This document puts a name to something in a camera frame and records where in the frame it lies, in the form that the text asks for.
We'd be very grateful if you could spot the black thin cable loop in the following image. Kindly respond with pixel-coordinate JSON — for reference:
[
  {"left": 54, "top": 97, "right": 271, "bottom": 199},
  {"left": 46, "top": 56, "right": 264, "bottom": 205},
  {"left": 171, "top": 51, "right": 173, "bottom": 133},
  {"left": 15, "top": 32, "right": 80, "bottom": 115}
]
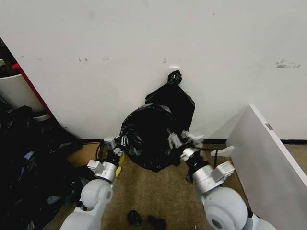
[{"left": 95, "top": 141, "right": 107, "bottom": 166}]

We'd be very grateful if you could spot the pile of black bags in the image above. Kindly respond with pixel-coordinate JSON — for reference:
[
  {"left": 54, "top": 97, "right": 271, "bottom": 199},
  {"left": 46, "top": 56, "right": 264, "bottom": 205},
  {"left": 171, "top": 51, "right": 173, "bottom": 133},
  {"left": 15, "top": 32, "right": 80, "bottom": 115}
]
[{"left": 0, "top": 95, "right": 96, "bottom": 230}]

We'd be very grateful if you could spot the white panel foot bracket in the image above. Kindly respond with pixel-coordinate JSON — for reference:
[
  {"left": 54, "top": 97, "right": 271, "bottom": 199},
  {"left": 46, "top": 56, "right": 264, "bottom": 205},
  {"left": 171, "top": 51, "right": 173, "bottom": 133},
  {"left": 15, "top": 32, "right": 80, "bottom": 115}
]
[{"left": 210, "top": 145, "right": 235, "bottom": 157}]

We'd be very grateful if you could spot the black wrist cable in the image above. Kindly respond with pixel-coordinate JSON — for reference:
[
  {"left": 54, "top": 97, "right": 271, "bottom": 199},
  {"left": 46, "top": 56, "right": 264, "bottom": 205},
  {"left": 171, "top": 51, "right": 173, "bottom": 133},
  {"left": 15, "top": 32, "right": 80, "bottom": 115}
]
[{"left": 184, "top": 167, "right": 196, "bottom": 184}]

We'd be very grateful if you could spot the red edged board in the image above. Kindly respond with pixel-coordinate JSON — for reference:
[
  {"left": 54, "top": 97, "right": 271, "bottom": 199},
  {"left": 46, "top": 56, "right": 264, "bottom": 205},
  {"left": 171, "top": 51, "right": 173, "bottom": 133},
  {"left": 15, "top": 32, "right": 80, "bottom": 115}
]
[{"left": 11, "top": 63, "right": 56, "bottom": 118}]

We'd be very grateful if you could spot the crumpled black bag scrap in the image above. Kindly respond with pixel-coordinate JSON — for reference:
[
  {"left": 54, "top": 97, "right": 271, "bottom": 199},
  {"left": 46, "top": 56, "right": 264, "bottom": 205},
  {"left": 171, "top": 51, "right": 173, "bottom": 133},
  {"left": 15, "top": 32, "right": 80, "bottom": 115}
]
[
  {"left": 126, "top": 209, "right": 143, "bottom": 227},
  {"left": 146, "top": 215, "right": 167, "bottom": 230}
]

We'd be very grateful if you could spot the large white board panel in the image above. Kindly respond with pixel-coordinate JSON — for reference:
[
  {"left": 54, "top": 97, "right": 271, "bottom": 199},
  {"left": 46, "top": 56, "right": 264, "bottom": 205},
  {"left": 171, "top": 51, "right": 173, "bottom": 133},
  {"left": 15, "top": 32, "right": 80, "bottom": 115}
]
[{"left": 225, "top": 103, "right": 307, "bottom": 230}]

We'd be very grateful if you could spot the yellow plastic object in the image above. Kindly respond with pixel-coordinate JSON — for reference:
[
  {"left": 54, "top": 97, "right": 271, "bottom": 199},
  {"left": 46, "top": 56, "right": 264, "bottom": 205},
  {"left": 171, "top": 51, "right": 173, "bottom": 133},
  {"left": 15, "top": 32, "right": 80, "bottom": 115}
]
[{"left": 115, "top": 153, "right": 126, "bottom": 178}]

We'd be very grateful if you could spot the brown cardboard sheet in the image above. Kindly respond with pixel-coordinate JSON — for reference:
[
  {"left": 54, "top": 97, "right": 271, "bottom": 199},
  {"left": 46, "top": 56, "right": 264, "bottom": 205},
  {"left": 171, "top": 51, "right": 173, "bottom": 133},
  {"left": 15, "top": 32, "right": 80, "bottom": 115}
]
[{"left": 65, "top": 142, "right": 107, "bottom": 168}]

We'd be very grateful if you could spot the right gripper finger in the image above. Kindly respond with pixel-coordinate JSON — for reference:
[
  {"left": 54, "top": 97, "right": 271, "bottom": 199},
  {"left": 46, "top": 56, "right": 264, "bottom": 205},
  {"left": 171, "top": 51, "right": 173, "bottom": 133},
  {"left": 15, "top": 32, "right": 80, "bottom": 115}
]
[
  {"left": 166, "top": 129, "right": 184, "bottom": 150},
  {"left": 181, "top": 130, "right": 205, "bottom": 148}
]

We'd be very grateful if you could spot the black floor cable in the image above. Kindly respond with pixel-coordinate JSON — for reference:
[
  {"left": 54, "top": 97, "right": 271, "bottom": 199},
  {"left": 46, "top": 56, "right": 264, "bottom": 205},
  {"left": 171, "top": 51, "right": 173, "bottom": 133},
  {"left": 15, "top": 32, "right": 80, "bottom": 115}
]
[{"left": 210, "top": 149, "right": 220, "bottom": 167}]

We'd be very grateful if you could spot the white curved bin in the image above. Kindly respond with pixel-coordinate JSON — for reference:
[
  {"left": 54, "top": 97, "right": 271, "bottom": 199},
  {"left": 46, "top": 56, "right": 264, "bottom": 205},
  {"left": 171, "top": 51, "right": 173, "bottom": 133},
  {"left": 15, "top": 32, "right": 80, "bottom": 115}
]
[{"left": 0, "top": 73, "right": 45, "bottom": 113}]

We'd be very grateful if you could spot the dark cluttered shelf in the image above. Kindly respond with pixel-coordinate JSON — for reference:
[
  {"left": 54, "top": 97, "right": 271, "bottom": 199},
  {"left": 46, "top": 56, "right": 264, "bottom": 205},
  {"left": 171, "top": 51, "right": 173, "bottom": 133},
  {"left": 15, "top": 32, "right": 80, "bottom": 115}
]
[{"left": 0, "top": 37, "right": 19, "bottom": 78}]

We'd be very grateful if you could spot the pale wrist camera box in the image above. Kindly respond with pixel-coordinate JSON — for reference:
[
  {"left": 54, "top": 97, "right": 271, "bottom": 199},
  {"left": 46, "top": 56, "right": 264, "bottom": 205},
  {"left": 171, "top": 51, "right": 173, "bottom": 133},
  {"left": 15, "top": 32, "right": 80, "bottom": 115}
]
[
  {"left": 104, "top": 137, "right": 116, "bottom": 150},
  {"left": 180, "top": 147, "right": 197, "bottom": 162}
]

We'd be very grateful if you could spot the glossy black garbage bag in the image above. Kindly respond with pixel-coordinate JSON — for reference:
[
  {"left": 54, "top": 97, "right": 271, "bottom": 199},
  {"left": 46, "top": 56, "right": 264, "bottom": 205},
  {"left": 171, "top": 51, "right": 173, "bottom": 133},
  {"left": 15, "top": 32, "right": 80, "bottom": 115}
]
[{"left": 119, "top": 103, "right": 193, "bottom": 173}]

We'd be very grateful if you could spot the black knotted hanging bag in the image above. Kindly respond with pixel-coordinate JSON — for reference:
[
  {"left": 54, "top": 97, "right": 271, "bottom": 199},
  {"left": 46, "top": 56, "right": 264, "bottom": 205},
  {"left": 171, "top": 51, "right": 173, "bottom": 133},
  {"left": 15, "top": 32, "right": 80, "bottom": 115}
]
[{"left": 144, "top": 69, "right": 196, "bottom": 135}]

